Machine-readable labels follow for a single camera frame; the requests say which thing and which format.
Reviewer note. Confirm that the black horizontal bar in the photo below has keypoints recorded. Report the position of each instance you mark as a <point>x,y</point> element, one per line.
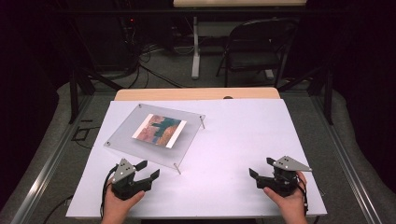
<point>124,11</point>

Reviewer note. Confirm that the clear acrylic photo frame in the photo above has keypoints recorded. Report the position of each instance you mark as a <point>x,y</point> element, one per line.
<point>130,124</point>

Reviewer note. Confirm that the black metal stand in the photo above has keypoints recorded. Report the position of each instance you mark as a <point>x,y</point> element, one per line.
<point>327,99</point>
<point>74,93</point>

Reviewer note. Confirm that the white-legged desk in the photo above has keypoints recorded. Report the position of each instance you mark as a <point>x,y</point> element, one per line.
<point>195,46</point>

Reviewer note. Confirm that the person's right hand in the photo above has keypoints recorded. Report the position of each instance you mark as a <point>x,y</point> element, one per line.
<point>292,208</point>

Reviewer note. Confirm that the black folding chair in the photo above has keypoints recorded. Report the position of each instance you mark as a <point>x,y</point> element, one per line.
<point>255,60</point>

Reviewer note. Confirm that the dark equipment with red light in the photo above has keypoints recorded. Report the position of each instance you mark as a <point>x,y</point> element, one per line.
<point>132,21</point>

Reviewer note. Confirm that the aluminium floor rail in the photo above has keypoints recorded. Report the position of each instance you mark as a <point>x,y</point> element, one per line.
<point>46,171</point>
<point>348,171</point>

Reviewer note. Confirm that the painting print photo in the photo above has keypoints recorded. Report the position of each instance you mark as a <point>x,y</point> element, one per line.
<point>159,130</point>

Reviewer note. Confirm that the person's left hand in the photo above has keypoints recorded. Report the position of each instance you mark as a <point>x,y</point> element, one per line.
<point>116,208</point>

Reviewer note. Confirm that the white table cover board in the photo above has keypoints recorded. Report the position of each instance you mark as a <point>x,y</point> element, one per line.
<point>224,149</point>

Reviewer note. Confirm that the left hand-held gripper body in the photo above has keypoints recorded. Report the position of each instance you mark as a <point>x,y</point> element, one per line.
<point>124,174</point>

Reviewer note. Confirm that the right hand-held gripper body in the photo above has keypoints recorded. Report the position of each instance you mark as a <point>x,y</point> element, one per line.
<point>283,180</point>

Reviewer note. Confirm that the light wooden table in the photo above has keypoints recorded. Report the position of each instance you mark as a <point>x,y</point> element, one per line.
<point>186,94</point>

